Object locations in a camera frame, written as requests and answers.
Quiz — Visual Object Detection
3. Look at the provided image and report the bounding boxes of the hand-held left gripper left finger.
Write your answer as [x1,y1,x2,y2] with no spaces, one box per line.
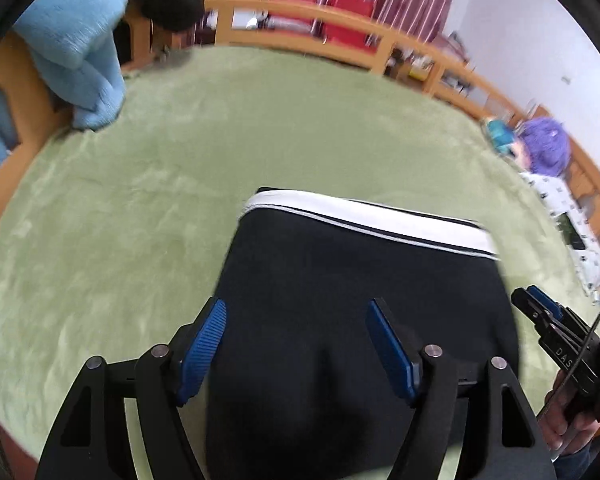
[35,298,227,480]

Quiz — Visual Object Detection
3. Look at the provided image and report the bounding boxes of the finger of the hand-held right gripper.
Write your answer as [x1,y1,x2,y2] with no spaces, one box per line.
[527,285,566,323]
[511,289,556,333]

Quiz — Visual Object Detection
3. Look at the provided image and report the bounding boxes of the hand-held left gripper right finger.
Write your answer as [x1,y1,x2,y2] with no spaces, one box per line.
[366,298,556,480]

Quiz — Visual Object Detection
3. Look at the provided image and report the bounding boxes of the black pants with white stripe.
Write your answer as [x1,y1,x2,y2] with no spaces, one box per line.
[202,187,518,480]

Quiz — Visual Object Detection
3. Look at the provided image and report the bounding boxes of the person's right hand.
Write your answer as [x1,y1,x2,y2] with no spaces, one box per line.
[544,376,600,453]

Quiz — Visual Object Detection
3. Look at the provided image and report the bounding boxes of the dark green patterned cloth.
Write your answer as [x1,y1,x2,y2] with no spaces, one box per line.
[562,214,587,252]

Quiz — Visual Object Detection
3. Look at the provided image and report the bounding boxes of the green plush blanket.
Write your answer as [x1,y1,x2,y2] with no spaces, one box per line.
[0,45,600,480]

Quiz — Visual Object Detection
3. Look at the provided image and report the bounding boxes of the light blue blanket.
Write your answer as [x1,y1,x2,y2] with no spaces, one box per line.
[12,0,129,131]

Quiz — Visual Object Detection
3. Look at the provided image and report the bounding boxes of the red chair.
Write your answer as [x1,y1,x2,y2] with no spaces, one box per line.
[325,0,377,47]

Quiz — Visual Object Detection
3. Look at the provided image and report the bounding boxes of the grey cable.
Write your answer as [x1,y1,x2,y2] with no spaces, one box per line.
[537,260,600,423]

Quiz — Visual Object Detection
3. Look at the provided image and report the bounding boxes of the wooden bed rail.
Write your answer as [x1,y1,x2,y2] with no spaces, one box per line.
[0,0,600,271]

